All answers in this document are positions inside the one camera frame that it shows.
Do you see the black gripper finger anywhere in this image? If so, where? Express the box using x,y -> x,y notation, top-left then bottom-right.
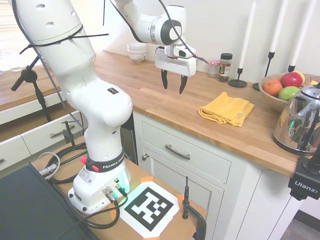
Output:
161,69 -> 169,91
178,75 -> 189,95

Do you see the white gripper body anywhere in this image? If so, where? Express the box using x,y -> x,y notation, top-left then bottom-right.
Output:
154,46 -> 199,77

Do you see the yellow terry cloth towel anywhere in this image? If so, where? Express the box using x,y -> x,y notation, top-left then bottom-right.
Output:
198,91 -> 255,128

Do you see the glass jar red gingham lid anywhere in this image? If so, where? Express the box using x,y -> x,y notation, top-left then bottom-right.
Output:
207,59 -> 220,79

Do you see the white bowl with floral print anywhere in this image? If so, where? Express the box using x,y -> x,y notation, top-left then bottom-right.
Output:
128,51 -> 147,64

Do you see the spice jar black lid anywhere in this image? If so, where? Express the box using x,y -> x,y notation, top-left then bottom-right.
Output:
218,52 -> 234,83

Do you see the black dishwasher front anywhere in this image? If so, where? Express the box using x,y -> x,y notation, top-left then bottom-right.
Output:
120,124 -> 139,166

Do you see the tall white taper candle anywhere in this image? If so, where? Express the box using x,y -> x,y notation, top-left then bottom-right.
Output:
269,0 -> 289,54
238,0 -> 258,70
290,0 -> 317,67

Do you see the wooden fruit bowl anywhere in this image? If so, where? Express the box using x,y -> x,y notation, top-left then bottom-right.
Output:
258,73 -> 320,109

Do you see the orange fruit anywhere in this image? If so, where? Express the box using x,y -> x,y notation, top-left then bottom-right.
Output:
263,79 -> 284,98

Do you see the black zip tie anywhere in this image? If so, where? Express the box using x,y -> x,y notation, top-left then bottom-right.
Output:
19,24 -> 110,55

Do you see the green apple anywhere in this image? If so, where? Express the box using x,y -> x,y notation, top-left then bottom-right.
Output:
277,86 -> 301,102

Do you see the red apple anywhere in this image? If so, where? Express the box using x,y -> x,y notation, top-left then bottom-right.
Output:
280,71 -> 305,89

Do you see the small black clamp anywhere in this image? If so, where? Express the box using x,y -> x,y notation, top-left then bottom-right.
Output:
61,120 -> 77,147

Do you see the white kitchen cabinet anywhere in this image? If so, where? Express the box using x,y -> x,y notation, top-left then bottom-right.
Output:
131,109 -> 302,240

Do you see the black bar clamp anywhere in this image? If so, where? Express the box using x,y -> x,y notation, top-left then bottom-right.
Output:
181,175 -> 207,240

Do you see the yellow fruit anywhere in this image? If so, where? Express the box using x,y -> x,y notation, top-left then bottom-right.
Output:
295,70 -> 307,85

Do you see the stainless steel kettle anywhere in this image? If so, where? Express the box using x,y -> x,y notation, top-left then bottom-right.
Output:
272,81 -> 320,154

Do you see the black white fiducial marker sheet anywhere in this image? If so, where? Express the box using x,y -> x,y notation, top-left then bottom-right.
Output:
119,180 -> 181,239

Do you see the black tripod stand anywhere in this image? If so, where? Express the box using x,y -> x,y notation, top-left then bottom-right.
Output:
10,55 -> 53,124

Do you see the white drawer unit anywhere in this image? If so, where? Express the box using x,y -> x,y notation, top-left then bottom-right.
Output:
0,91 -> 89,174

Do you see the black controller box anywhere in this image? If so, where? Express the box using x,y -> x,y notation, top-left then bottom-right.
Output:
0,163 -> 101,240

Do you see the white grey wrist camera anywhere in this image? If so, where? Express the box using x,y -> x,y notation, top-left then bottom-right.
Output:
173,44 -> 197,60

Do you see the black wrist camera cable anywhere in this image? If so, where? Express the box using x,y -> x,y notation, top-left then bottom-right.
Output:
157,0 -> 209,64

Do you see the dark metal drawer handle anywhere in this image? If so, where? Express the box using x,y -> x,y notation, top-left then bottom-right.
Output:
164,144 -> 191,161

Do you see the silver drawer handle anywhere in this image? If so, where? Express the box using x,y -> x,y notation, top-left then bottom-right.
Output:
49,124 -> 76,140

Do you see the black coiled base cable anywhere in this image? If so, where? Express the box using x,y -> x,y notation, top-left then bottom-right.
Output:
48,144 -> 89,186

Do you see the black cable with metal plug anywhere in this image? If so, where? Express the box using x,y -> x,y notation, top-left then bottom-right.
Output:
79,186 -> 129,230

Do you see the grey cable metal connector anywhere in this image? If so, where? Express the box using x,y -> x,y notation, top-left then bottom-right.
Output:
38,151 -> 61,179

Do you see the black Ulanzi camera mount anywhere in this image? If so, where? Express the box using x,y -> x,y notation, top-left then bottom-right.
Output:
287,149 -> 320,201

